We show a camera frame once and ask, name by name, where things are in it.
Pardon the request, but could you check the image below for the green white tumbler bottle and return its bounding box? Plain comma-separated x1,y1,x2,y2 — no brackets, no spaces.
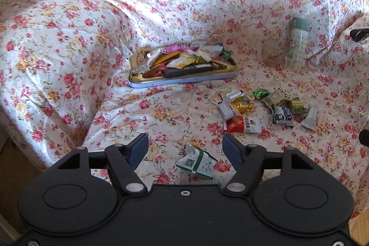
288,18,309,69

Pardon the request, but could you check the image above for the gold tin tray with snacks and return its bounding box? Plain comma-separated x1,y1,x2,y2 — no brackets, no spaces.
128,41,238,88

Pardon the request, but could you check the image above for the red white snack packet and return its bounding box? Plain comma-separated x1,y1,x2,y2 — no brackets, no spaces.
223,116,262,133

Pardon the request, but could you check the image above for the white grey snack packet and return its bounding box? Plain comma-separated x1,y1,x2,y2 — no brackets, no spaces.
300,106,318,130

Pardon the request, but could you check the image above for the floral sofa cover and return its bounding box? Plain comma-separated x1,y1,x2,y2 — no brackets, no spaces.
1,0,368,215

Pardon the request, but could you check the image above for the black white snack packet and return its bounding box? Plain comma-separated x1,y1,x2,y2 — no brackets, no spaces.
272,106,294,127

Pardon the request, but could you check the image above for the white brown text snack packet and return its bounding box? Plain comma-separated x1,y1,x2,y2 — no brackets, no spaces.
218,101,240,121

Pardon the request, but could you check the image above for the brown patterned snack packet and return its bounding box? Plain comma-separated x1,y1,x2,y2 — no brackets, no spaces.
262,91,290,109

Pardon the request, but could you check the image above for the gold wrapped candy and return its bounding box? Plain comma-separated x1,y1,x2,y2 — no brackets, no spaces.
231,96,255,114

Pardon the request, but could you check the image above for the green yellow snack packet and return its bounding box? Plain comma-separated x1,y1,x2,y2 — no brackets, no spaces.
288,97,306,115

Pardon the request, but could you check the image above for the green white snack packet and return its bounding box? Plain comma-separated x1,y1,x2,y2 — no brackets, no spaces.
176,143,218,179

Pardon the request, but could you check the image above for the green wrapped candy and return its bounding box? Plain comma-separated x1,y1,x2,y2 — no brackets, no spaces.
252,89,270,100

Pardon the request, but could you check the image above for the black object on armrest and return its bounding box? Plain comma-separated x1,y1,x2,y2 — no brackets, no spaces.
350,28,369,42

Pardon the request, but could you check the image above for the small glass bowl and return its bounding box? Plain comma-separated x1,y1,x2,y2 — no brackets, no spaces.
262,41,288,68

